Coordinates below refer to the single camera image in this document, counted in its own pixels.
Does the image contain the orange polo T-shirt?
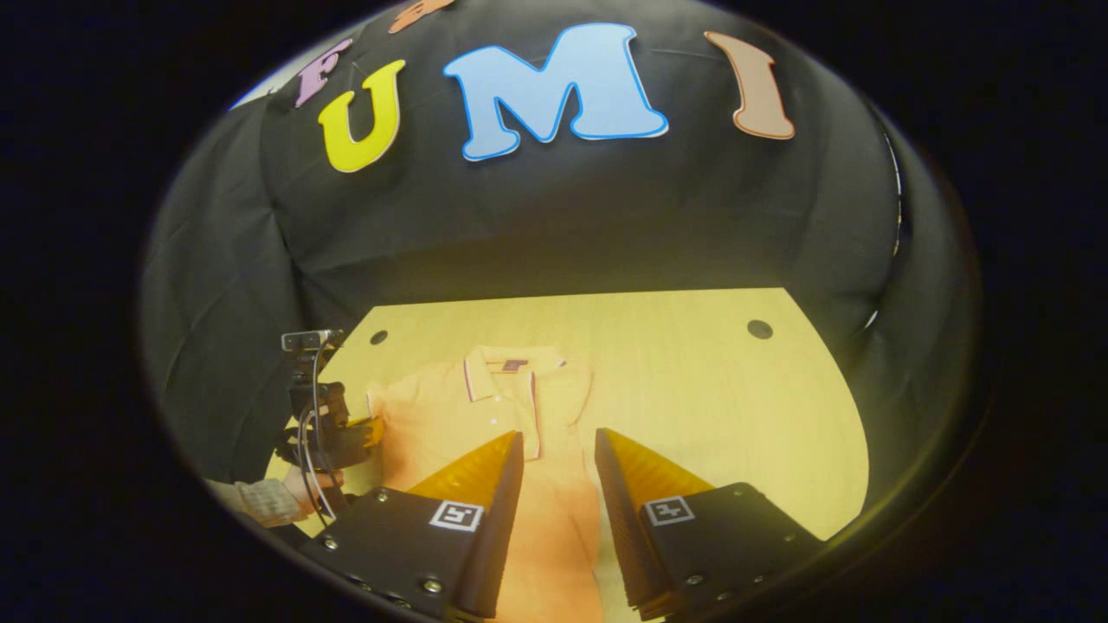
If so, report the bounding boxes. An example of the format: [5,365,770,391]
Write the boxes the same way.
[366,344,626,623]

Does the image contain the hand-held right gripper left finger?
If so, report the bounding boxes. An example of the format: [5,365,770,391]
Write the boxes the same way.
[299,430,526,622]

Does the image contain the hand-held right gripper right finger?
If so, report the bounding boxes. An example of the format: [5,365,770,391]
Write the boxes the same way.
[594,427,824,621]

